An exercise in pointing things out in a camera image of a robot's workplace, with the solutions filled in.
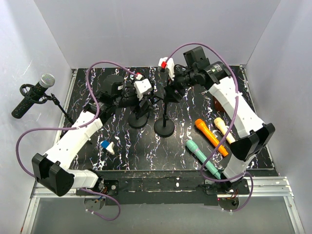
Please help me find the blue and white toy block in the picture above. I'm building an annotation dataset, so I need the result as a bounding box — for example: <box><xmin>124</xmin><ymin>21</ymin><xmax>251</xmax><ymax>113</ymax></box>
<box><xmin>100</xmin><ymin>140</ymin><xmax>115</xmax><ymax>155</ymax></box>

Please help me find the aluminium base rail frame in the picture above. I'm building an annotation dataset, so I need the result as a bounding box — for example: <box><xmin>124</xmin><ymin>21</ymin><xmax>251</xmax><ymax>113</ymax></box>
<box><xmin>20</xmin><ymin>64</ymin><xmax>305</xmax><ymax>234</ymax></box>

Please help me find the black shock-mount tripod stand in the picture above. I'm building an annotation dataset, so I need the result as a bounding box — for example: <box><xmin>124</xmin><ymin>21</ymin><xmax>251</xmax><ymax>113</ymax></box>
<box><xmin>19</xmin><ymin>83</ymin><xmax>76</xmax><ymax>126</ymax></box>

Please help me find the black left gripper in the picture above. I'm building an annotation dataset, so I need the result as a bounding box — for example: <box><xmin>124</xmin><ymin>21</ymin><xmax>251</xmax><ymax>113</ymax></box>
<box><xmin>114</xmin><ymin>79</ymin><xmax>153</xmax><ymax>117</ymax></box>

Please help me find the silver-headed black microphone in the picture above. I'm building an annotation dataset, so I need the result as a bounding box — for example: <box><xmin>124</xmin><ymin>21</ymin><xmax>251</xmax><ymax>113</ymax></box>
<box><xmin>11</xmin><ymin>74</ymin><xmax>55</xmax><ymax>119</ymax></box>

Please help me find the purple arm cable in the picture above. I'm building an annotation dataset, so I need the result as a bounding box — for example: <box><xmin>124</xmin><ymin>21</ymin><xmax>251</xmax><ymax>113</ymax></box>
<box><xmin>167</xmin><ymin>42</ymin><xmax>254</xmax><ymax>213</ymax></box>
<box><xmin>16</xmin><ymin>60</ymin><xmax>142</xmax><ymax>221</ymax></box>

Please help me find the orange microphone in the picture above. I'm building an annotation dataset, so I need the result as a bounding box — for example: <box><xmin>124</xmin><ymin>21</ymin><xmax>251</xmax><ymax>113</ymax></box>
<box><xmin>195</xmin><ymin>119</ymin><xmax>229</xmax><ymax>157</ymax></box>

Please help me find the black round-base stand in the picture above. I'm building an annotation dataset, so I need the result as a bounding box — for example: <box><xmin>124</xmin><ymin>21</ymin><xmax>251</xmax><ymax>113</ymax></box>
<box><xmin>154</xmin><ymin>94</ymin><xmax>175</xmax><ymax>137</ymax></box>
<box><xmin>128</xmin><ymin>100</ymin><xmax>153</xmax><ymax>129</ymax></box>

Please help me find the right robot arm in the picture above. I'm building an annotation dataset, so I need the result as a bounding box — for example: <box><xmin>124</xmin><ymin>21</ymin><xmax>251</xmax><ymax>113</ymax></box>
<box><xmin>158</xmin><ymin>43</ymin><xmax>275</xmax><ymax>194</ymax></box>

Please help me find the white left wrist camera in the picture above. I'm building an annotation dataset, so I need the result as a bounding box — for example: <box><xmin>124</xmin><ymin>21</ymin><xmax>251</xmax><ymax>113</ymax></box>
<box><xmin>134</xmin><ymin>73</ymin><xmax>153</xmax><ymax>100</ymax></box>

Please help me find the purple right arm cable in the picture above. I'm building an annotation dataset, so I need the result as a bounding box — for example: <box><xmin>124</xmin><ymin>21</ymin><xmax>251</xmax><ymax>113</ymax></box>
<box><xmin>167</xmin><ymin>42</ymin><xmax>254</xmax><ymax>213</ymax></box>

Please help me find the brown wooden metronome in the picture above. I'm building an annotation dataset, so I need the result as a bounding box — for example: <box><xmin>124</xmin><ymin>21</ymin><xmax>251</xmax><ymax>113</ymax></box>
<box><xmin>213</xmin><ymin>97</ymin><xmax>225</xmax><ymax>113</ymax></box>

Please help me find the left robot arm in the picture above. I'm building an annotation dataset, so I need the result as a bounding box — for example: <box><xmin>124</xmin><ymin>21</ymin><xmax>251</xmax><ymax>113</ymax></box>
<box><xmin>32</xmin><ymin>75</ymin><xmax>154</xmax><ymax>196</ymax></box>

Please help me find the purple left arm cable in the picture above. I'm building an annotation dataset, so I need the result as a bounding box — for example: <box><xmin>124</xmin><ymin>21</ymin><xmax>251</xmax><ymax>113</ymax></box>
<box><xmin>16</xmin><ymin>60</ymin><xmax>142</xmax><ymax>221</ymax></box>

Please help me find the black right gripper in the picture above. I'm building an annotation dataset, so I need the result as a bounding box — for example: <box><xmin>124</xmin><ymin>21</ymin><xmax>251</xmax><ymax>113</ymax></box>
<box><xmin>162</xmin><ymin>66</ymin><xmax>197</xmax><ymax>104</ymax></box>

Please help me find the cream wooden microphone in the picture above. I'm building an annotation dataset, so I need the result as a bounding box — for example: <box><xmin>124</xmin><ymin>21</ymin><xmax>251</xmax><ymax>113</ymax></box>
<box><xmin>214</xmin><ymin>117</ymin><xmax>235</xmax><ymax>144</ymax></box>

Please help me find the mint green toy microphone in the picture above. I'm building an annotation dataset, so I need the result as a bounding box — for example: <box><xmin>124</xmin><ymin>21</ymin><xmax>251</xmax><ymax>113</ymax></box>
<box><xmin>186</xmin><ymin>140</ymin><xmax>221</xmax><ymax>179</ymax></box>

